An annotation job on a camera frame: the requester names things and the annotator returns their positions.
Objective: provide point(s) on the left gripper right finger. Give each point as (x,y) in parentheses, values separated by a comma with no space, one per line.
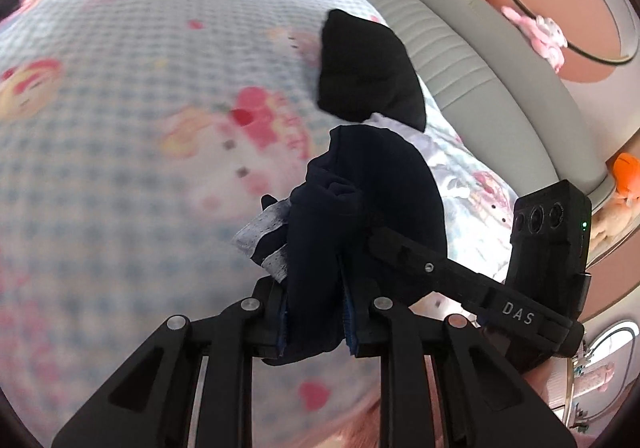
(446,366)

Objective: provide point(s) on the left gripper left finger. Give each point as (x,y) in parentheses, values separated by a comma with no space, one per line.
(188,384)

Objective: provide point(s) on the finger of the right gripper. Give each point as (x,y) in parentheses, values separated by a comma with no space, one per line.
(465,287)

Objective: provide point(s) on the navy blue striped shorts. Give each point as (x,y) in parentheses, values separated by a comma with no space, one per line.
(320,237)

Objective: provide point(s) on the person's right hand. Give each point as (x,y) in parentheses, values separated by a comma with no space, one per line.
(551,381)

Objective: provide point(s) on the grey upholstered headboard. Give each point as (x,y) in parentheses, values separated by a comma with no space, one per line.
(505,102)

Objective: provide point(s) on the pink bunny plush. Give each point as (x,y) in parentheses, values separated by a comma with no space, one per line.
(544,36)

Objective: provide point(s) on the black folded garment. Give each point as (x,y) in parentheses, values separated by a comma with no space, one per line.
(365,69)

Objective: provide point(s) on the blue checkered cartoon blanket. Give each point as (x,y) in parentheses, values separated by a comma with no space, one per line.
(137,138)

